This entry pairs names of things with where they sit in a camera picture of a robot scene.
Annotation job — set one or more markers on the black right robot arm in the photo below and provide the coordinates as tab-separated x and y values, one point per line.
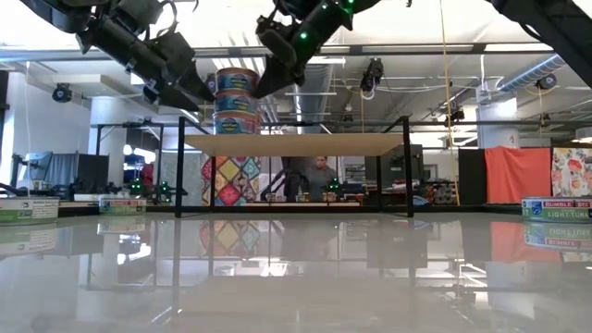
555	28

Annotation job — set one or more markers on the floral cloth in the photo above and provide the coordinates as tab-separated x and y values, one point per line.
571	171

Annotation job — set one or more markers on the colourful patchwork quilt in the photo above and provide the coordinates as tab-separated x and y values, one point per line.
231	180

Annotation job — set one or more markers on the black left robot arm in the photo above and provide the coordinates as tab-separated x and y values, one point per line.
60	14

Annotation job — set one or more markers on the silver ribbed ceiling duct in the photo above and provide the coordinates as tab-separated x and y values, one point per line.
532	74
316	92

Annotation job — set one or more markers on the black ceiling camera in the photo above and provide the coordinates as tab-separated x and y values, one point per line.
455	115
210	84
546	81
61	92

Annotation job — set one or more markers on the black overhead camera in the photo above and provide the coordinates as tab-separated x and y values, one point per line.
372	74

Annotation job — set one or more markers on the black overhead rig beam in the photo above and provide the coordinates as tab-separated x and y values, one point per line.
416	48

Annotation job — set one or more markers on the wooden shelf black metal frame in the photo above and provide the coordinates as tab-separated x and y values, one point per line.
296	144

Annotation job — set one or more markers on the black metal table frame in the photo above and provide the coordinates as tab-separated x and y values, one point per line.
81	212

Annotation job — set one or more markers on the grey curtain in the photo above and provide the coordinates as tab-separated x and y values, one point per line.
57	168

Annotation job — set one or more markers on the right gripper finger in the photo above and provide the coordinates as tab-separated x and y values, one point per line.
273	79

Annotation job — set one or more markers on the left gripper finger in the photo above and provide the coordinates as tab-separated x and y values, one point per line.
178	99
196	83

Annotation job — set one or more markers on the black cabinet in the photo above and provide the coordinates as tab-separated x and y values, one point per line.
92	171

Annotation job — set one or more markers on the Bumble Bee silver-lid can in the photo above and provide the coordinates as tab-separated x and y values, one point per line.
555	212
124	206
28	212

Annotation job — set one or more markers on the black partition panel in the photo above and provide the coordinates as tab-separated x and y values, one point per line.
472	176

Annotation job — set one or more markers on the orange cloth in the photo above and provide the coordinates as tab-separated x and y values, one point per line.
518	176

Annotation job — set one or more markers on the person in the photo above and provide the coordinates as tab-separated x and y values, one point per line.
319	178

